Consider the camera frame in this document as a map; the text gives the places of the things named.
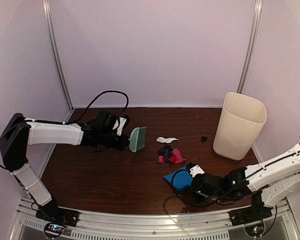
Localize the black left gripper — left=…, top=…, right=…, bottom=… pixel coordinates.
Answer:
left=99, top=130, right=130, bottom=152

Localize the blue plastic dustpan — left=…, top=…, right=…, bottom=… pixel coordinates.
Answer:
left=163, top=166, right=193, bottom=191

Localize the green hand brush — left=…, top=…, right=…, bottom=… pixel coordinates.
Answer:
left=129, top=126, right=147, bottom=153

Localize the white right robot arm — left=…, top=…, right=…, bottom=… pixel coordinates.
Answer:
left=190, top=137, right=300, bottom=221

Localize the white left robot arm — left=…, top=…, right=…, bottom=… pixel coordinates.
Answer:
left=0, top=110, right=131, bottom=222

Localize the dark blue scrap lower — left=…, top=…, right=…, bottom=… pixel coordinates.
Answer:
left=164, top=155, right=174, bottom=164

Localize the dark blue paper scrap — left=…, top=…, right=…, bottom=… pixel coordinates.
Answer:
left=158, top=148, right=166, bottom=155

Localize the white paper scrap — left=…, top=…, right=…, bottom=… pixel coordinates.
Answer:
left=156, top=136, right=179, bottom=144

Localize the right circuit board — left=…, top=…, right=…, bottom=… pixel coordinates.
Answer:
left=244, top=224, right=265, bottom=238

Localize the circuit board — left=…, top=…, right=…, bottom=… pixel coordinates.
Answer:
left=244, top=224, right=265, bottom=238
left=43, top=222, right=65, bottom=238

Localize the beige plastic waste bin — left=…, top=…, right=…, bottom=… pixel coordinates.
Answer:
left=213, top=92, right=267, bottom=161

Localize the left circuit board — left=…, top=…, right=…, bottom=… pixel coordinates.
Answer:
left=43, top=222, right=65, bottom=238

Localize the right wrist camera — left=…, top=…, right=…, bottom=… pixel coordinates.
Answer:
left=186, top=162, right=205, bottom=178

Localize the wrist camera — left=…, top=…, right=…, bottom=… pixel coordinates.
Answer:
left=186, top=162, right=205, bottom=178
left=113, top=115, right=131, bottom=136

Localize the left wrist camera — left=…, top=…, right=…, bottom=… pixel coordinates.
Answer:
left=113, top=115, right=131, bottom=136

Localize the aluminium front rail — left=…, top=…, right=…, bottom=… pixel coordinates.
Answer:
left=7, top=197, right=300, bottom=240

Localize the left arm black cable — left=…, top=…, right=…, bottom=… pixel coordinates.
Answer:
left=0, top=90, right=130, bottom=171

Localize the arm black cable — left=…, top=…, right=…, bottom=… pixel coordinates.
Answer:
left=0, top=90, right=130, bottom=171
left=163, top=148, right=300, bottom=208

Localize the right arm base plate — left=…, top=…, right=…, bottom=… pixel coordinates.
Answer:
left=229, top=206, right=273, bottom=226

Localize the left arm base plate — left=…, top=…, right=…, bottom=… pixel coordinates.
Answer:
left=35, top=207, right=79, bottom=227

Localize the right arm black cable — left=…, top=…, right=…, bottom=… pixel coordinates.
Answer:
left=163, top=148, right=300, bottom=208

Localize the left aluminium frame post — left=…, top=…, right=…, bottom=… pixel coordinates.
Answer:
left=42, top=0, right=74, bottom=112

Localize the aluminium frame post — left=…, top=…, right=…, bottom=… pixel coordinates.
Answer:
left=236, top=0, right=263, bottom=94
left=42, top=0, right=74, bottom=112

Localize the right aluminium frame post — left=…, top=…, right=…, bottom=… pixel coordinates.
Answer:
left=236, top=0, right=263, bottom=94

